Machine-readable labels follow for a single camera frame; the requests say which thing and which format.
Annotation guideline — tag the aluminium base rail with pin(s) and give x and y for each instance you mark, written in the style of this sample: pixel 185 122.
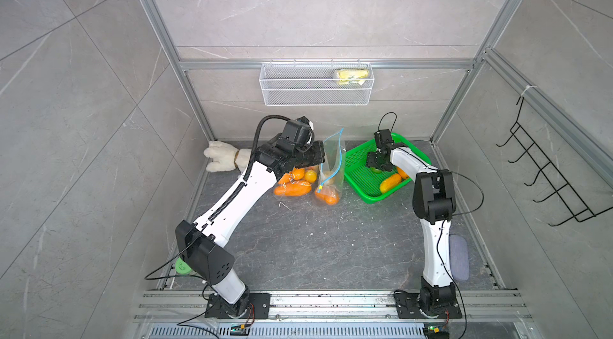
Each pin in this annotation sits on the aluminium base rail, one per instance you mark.
pixel 331 314

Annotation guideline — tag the yellow sponge in wire basket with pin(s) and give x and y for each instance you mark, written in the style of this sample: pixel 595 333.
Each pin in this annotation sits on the yellow sponge in wire basket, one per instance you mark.
pixel 351 76

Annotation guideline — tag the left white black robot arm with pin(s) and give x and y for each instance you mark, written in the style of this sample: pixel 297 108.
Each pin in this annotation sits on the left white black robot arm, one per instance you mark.
pixel 201 244

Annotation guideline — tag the purple round pad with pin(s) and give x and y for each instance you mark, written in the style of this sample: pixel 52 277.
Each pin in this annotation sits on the purple round pad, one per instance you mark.
pixel 459 258

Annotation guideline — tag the green round object floor left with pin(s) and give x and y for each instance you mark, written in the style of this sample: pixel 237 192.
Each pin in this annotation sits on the green round object floor left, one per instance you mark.
pixel 181 267

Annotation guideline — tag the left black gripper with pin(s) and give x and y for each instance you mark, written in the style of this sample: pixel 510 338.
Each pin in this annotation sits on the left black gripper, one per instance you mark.
pixel 317 152

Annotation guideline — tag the white plush teddy bear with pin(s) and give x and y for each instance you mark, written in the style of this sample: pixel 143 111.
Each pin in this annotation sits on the white plush teddy bear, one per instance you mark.
pixel 225 157

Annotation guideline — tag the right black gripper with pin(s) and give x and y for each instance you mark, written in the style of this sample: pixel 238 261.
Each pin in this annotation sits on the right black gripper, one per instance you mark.
pixel 370 162

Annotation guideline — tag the small orange mango centre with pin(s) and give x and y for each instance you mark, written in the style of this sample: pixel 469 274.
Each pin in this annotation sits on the small orange mango centre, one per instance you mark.
pixel 298 174

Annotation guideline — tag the black wire wall hook rack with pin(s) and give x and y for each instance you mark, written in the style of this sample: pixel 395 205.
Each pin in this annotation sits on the black wire wall hook rack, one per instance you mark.
pixel 575 207

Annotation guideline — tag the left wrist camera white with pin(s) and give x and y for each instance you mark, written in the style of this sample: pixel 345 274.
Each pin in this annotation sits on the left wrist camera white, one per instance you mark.
pixel 306 121

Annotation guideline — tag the clear zip-top bag blue zipper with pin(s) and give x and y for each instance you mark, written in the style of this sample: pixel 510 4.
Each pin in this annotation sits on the clear zip-top bag blue zipper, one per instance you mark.
pixel 287 177

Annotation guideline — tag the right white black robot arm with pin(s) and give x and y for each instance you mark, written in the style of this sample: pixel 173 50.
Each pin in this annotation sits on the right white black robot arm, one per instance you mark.
pixel 434 204

